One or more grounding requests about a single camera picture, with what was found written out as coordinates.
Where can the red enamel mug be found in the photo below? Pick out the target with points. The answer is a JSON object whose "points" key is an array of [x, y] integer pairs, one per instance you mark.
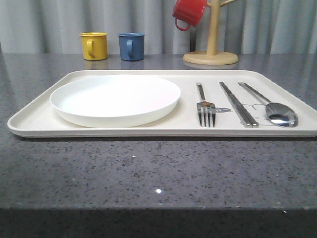
{"points": [[189, 11]]}

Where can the cream bunny serving tray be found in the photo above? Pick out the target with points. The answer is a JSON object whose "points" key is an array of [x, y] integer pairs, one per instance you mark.
{"points": [[39, 119]]}

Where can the silver chopstick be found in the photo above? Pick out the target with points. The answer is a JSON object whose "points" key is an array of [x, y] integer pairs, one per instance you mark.
{"points": [[234, 106], [240, 105]]}

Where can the white round plate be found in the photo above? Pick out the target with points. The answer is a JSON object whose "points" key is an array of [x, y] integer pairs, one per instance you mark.
{"points": [[122, 100]]}

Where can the yellow enamel mug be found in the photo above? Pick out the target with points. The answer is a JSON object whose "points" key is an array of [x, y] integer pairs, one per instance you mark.
{"points": [[94, 45]]}

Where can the silver metal spoon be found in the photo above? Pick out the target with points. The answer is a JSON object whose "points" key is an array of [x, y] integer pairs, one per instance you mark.
{"points": [[278, 114]]}

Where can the wooden mug tree stand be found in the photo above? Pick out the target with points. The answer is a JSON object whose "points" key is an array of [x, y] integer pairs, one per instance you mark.
{"points": [[212, 56]]}

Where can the blue enamel mug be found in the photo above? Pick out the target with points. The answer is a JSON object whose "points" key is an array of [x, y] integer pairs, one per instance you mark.
{"points": [[131, 46]]}

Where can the grey curtain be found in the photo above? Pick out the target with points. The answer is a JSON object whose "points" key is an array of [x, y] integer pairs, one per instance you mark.
{"points": [[245, 26]]}

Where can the silver metal fork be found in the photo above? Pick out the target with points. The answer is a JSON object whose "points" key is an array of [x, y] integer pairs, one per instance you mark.
{"points": [[206, 110]]}

